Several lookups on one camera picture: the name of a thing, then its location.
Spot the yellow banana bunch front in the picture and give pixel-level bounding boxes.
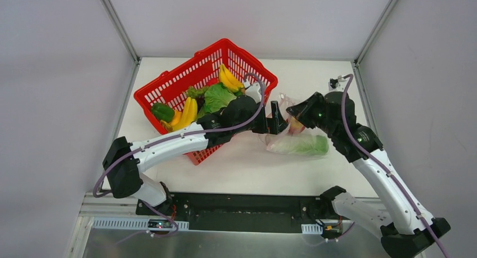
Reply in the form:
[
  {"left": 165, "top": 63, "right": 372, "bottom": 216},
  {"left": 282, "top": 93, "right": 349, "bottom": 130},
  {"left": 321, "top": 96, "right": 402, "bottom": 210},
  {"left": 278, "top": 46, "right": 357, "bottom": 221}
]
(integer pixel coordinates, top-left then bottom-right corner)
[{"left": 160, "top": 97, "right": 198, "bottom": 133}]

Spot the yellow banana bunch back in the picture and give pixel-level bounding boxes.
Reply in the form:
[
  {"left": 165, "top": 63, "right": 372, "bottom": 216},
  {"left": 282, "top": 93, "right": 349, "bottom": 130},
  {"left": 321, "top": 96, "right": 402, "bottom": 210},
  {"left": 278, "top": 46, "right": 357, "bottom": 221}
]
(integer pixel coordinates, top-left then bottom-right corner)
[{"left": 219, "top": 64, "right": 245, "bottom": 93}]

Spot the red apple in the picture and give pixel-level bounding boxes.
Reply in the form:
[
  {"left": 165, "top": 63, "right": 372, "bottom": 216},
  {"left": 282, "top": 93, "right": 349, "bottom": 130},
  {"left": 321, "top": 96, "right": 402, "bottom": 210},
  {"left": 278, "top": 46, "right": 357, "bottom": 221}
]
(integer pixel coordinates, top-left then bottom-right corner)
[{"left": 287, "top": 117, "right": 305, "bottom": 135}]

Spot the red plastic shopping basket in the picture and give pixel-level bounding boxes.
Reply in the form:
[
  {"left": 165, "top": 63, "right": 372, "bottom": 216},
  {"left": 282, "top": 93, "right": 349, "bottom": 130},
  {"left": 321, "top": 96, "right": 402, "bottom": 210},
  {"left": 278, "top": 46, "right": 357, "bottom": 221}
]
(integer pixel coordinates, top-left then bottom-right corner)
[{"left": 133, "top": 38, "right": 279, "bottom": 166}]

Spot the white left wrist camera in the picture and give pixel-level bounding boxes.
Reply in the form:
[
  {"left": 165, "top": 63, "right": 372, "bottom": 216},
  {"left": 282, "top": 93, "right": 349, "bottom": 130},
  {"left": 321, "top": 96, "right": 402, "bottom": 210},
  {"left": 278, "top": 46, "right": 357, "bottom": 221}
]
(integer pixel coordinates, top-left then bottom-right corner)
[{"left": 244, "top": 81, "right": 265, "bottom": 103}]

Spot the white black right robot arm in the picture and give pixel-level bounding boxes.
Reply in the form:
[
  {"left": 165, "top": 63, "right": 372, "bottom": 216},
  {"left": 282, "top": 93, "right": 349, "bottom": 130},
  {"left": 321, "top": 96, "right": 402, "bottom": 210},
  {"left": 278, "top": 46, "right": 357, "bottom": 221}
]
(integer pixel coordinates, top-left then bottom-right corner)
[{"left": 286, "top": 91, "right": 451, "bottom": 257}]

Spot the clear zip top bag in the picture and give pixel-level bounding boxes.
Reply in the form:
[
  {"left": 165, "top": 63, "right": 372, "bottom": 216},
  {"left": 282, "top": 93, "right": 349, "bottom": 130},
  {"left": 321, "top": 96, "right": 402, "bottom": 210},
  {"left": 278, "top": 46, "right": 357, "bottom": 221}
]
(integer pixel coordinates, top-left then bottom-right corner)
[{"left": 258, "top": 93, "right": 329, "bottom": 158}]

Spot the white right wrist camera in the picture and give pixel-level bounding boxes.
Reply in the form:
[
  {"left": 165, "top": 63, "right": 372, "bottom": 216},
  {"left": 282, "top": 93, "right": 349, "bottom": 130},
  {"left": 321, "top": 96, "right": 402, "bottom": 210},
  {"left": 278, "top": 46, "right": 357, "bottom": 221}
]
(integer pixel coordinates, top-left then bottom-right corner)
[{"left": 328, "top": 75, "right": 349, "bottom": 92}]

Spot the green napa cabbage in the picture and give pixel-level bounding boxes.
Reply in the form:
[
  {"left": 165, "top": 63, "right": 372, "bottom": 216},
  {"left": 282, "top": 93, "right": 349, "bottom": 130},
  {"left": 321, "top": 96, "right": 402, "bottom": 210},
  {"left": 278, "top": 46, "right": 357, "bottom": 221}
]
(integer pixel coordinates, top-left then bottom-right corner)
[{"left": 266, "top": 134, "right": 329, "bottom": 156}]

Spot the yellow banana bunch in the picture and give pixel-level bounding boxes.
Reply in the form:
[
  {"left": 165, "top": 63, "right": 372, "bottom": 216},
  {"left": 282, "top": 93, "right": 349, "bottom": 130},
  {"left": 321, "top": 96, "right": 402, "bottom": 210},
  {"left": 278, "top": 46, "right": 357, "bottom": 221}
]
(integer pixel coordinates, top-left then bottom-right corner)
[
  {"left": 219, "top": 64, "right": 245, "bottom": 93},
  {"left": 160, "top": 97, "right": 198, "bottom": 133}
]

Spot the green bell pepper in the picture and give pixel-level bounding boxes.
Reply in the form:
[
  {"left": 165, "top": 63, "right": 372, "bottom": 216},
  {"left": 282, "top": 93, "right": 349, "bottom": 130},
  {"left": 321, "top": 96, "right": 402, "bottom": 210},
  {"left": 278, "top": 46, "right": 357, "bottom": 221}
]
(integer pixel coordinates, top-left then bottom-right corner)
[{"left": 151, "top": 102, "right": 176, "bottom": 123}]

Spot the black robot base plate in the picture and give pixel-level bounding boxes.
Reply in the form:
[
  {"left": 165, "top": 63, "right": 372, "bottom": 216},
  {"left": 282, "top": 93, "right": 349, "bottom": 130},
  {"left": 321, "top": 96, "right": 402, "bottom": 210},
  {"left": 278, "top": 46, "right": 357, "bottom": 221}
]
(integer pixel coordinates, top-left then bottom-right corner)
[{"left": 156, "top": 192, "right": 344, "bottom": 233}]

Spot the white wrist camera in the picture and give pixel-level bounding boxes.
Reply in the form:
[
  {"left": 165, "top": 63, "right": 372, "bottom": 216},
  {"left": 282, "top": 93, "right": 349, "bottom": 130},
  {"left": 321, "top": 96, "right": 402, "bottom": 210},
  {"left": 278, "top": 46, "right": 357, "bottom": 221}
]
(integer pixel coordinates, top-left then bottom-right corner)
[
  {"left": 244, "top": 81, "right": 265, "bottom": 103},
  {"left": 328, "top": 75, "right": 349, "bottom": 92}
]

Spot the green lettuce leaf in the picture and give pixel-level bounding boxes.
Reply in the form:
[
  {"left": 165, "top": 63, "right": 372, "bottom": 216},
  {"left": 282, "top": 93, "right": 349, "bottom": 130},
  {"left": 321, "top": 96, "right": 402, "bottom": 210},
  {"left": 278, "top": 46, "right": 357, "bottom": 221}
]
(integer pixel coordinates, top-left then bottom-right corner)
[{"left": 204, "top": 83, "right": 237, "bottom": 113}]

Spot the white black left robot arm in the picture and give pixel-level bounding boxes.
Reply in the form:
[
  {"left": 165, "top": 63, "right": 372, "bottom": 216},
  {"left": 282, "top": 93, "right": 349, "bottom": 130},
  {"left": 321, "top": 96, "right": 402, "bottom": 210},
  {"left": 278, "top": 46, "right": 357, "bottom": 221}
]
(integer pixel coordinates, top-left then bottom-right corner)
[{"left": 100, "top": 96, "right": 289, "bottom": 216}]

